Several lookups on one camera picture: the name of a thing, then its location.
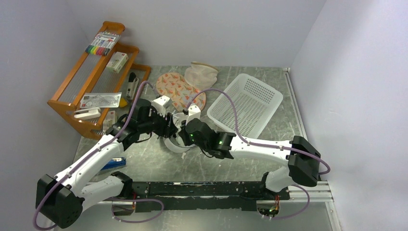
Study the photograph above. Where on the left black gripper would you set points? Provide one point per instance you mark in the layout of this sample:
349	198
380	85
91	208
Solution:
167	128

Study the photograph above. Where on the blue stapler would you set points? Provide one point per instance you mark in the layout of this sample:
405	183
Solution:
114	163

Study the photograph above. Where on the orange wooden shelf rack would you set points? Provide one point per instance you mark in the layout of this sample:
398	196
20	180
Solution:
90	75

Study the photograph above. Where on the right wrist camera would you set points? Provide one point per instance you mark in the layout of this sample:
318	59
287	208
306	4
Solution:
192	112

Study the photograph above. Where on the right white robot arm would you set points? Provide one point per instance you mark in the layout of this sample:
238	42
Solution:
298	159

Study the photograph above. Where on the coloured marker pen set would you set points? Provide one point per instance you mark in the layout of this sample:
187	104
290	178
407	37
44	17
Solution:
102	43

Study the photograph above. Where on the white mesh laundry bag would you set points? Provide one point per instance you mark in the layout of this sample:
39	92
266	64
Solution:
175	143

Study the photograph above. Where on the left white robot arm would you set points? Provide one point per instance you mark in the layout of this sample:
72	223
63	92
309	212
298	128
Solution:
62	198

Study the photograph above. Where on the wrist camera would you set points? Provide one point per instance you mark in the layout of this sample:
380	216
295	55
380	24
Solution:
160	104
192	112

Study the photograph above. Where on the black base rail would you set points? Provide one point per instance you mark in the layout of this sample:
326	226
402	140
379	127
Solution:
242	195

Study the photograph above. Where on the floral pink laundry bag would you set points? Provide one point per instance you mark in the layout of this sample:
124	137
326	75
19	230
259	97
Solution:
174	86

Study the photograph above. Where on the staples box package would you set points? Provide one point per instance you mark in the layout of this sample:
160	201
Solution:
109	120

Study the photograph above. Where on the white stapler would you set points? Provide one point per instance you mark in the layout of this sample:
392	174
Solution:
88	113

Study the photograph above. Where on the yellow triangular eraser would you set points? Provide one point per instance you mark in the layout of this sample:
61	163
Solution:
122	103

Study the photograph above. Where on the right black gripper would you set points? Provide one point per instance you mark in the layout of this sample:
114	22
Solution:
183	133

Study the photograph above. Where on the small white green box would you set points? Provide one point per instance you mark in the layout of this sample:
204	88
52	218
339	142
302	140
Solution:
117	62

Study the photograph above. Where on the white plastic basket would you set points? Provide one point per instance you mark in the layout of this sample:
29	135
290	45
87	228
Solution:
255	102

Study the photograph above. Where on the black grey stapler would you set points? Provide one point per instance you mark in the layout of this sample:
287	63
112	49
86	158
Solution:
132	86

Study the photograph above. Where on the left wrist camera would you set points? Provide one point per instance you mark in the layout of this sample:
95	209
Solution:
160	104

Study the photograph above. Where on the clear ruler set package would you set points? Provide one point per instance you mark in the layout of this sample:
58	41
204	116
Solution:
101	100

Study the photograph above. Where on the beige mesh laundry bag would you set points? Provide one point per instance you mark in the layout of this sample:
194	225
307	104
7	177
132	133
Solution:
201	76

